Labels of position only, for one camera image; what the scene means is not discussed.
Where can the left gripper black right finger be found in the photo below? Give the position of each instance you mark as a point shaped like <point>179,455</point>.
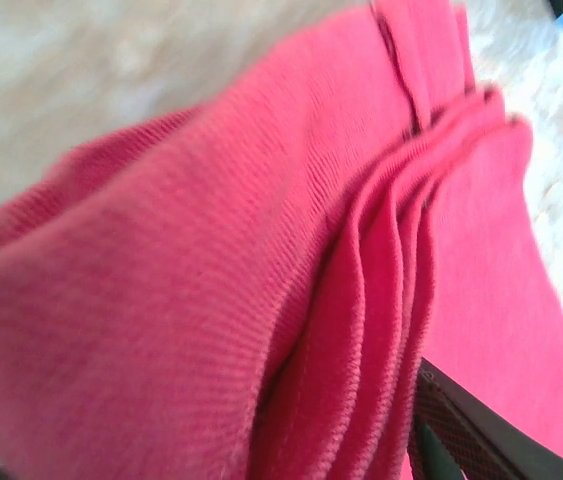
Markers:
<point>466,430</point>

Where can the pink long pants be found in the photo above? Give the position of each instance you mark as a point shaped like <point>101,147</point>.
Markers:
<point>241,260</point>

